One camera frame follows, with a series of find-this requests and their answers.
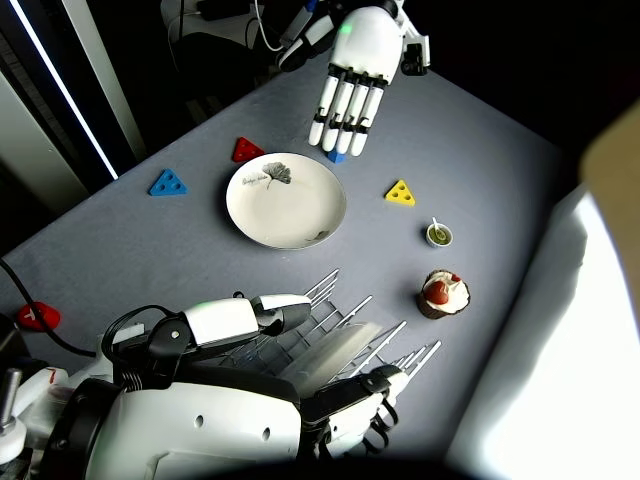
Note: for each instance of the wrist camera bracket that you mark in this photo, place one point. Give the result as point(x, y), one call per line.
point(414, 57)

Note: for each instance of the yellow triangle block with holes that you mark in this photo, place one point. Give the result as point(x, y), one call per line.
point(400, 191)

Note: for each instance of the blue triangle block with holes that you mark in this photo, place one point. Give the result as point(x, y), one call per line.
point(168, 182)

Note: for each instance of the toy cupcake with strawberry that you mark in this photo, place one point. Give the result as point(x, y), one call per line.
point(442, 300)

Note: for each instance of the white frame post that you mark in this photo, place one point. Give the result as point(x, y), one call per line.
point(102, 65)

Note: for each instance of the white backdrop board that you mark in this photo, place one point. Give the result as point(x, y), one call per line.
point(575, 350)

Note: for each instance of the white LED light bar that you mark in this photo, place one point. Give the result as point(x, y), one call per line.
point(62, 85)

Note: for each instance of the small toy bowl with spoon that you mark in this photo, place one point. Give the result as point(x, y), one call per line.
point(439, 236)

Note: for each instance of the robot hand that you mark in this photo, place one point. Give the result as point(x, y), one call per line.
point(200, 425)
point(367, 45)

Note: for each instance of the grey table cloth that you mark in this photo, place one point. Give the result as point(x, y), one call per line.
point(150, 250)

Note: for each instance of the red triangle block with holes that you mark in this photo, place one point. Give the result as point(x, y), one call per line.
point(248, 150)

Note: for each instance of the blue hexagonal block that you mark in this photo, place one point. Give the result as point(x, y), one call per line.
point(336, 158)

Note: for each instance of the small red block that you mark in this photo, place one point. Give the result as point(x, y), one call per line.
point(47, 320)

